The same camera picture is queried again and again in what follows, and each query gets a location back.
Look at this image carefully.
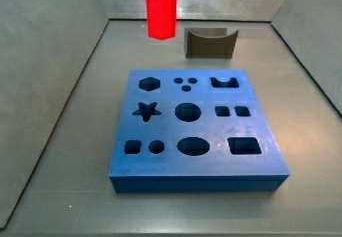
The red hexagonal peg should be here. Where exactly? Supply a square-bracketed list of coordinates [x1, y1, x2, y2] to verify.
[145, 0, 177, 40]

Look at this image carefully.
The blue shape-sorting block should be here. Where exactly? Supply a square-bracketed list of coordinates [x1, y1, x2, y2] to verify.
[109, 70, 289, 193]

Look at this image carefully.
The dark grey curved holder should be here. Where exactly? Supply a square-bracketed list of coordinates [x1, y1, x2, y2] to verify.
[184, 28, 239, 59]

